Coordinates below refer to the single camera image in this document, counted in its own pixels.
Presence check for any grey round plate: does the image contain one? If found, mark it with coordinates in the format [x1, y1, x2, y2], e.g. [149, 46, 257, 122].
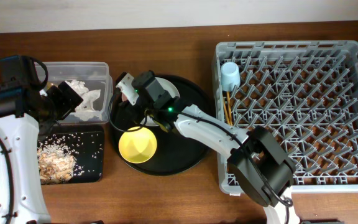
[145, 77, 180, 127]

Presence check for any gold snack wrapper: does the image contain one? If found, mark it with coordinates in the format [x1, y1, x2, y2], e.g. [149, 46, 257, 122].
[46, 82, 54, 90]

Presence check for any white tissue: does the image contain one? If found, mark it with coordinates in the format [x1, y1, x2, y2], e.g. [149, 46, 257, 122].
[64, 80, 102, 123]

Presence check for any yellow bowl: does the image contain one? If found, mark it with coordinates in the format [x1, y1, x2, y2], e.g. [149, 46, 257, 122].
[118, 126, 157, 164]

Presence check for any food scraps pile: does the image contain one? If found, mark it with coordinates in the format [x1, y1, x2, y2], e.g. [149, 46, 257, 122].
[37, 133, 103, 184]

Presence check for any wooden chopstick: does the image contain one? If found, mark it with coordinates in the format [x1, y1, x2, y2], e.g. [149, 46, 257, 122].
[226, 91, 232, 126]
[223, 98, 231, 125]

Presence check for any blue plastic cup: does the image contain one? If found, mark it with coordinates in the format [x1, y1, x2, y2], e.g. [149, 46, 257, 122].
[221, 62, 241, 91]

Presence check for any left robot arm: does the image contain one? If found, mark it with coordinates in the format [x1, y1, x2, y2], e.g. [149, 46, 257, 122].
[0, 55, 83, 223]

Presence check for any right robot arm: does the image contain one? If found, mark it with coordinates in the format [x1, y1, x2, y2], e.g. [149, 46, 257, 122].
[115, 70, 301, 223]

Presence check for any clear plastic waste bin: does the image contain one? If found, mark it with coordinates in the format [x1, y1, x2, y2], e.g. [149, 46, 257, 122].
[45, 62, 112, 124]

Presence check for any grey plastic dishwasher rack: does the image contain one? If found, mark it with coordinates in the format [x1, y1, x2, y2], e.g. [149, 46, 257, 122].
[212, 40, 358, 194]

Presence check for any pink plastic cup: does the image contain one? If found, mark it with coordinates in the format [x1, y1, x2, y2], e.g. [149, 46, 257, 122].
[121, 93, 128, 101]

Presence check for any black rectangular tray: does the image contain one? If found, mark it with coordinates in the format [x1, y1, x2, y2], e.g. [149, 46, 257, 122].
[37, 124, 106, 185]

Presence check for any black round serving tray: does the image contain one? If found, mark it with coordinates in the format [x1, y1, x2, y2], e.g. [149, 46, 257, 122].
[109, 75, 215, 176]

